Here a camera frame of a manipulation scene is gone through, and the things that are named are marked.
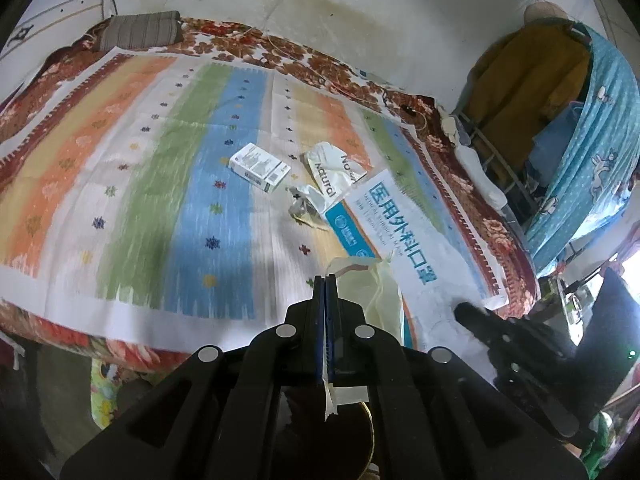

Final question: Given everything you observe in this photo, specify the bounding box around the blue printed curtain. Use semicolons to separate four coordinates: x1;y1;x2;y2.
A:
525;20;640;273

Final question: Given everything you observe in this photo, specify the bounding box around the green printed cloth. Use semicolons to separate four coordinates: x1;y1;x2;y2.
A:
90;357;131;428

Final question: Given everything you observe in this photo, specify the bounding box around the white panel with black marks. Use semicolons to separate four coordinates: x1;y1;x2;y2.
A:
0;0;118;56

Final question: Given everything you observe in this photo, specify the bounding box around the translucent plastic bag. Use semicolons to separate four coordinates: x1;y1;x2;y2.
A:
324;256;405;420

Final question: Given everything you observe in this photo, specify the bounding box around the grey striped pillow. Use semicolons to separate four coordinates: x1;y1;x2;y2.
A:
97;10;183;52

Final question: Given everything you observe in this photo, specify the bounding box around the white printed crumpled packet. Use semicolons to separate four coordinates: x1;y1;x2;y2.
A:
299;141;372;213

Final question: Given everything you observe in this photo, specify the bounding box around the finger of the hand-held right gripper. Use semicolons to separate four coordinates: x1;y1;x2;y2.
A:
454;302;516;347

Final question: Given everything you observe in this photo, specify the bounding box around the crumpled white wrapper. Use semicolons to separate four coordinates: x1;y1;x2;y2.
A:
286;185;331;231

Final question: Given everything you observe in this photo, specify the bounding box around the colourful striped cloth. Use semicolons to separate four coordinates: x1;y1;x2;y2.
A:
0;47;511;351

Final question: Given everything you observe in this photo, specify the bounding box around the small white box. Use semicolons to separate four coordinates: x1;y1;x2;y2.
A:
228;142;292;193

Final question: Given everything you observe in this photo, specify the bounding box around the plain blue cloth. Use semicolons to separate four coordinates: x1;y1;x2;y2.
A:
532;102;586;181

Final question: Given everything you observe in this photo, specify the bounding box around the yellow hanging garment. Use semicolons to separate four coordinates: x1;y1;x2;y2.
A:
467;17;591;171

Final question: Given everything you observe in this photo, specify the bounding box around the white folded cloth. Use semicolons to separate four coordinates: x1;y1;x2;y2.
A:
442;117;508;206

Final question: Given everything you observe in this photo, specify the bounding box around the metal rack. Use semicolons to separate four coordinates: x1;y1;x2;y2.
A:
457;110;546;226

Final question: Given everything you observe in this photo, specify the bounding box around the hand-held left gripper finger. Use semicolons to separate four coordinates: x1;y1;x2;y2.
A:
60;275;328;480
325;274;588;480

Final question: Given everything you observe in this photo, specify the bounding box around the red floral blanket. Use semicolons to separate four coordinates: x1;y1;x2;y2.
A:
0;15;541;376

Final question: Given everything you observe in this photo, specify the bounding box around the large white and blue bag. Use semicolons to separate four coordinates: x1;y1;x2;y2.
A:
325;167;511;351

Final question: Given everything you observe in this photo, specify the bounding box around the brass round bowl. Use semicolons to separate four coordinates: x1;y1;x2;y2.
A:
350;400;376;468

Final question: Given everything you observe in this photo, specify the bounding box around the beige cap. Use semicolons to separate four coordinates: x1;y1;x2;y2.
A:
522;1;571;26

